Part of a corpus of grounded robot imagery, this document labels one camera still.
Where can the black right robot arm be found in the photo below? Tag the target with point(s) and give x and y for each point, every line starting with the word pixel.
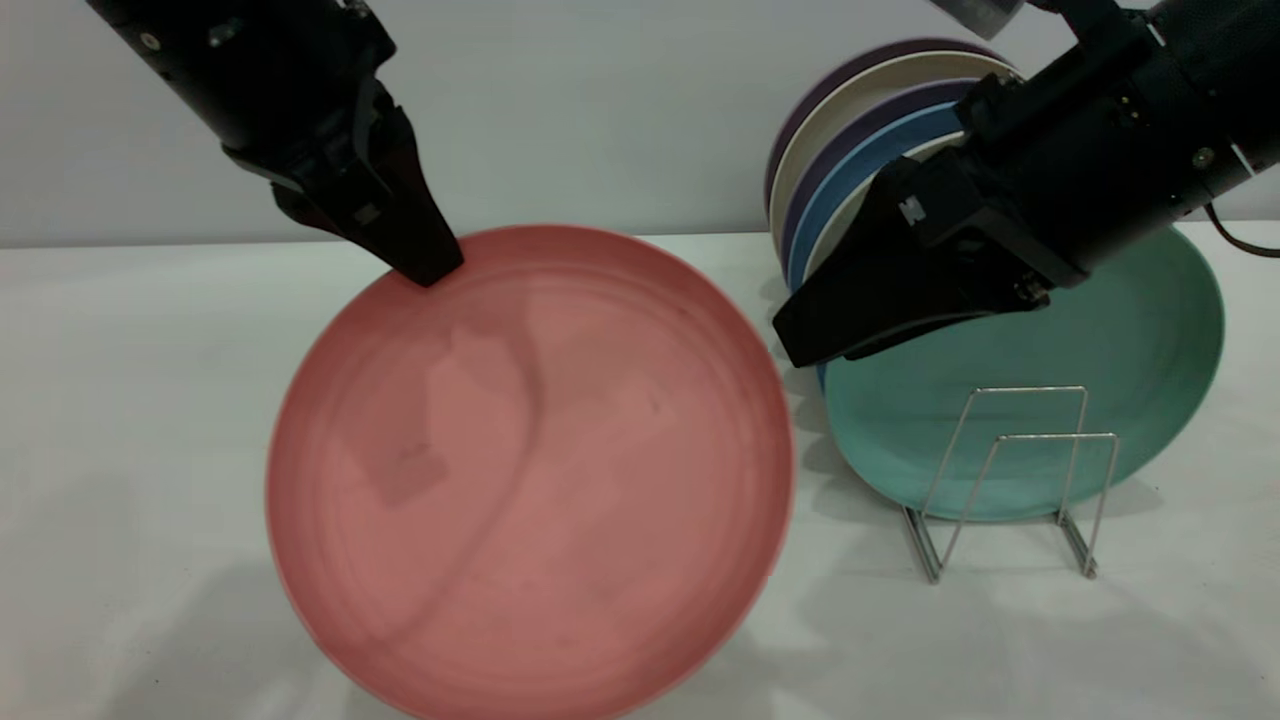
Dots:
pixel 1225 70

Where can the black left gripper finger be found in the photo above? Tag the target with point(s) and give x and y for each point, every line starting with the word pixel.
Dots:
pixel 315 208
pixel 410 215

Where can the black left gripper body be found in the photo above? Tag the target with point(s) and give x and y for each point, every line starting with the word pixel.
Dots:
pixel 320 110

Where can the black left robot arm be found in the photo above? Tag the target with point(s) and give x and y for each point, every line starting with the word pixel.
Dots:
pixel 200 50

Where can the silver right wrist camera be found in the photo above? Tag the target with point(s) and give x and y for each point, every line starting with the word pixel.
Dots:
pixel 980 15

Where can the blue round plate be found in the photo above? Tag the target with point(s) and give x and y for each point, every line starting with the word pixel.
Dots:
pixel 860 165

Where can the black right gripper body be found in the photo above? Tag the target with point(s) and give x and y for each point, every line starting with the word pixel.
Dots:
pixel 1090 150

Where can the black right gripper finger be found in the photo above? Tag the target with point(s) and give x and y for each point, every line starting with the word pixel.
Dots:
pixel 960 325
pixel 900 270

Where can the dark purple round plate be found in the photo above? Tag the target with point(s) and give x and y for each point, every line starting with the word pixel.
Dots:
pixel 850 70

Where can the green round plate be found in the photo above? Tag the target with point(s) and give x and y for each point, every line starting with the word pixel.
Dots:
pixel 1120 350

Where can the beige round plate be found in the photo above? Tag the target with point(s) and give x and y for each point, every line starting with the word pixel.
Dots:
pixel 850 100
pixel 845 220

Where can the pink round plate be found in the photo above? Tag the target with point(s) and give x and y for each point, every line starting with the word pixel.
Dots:
pixel 540 470

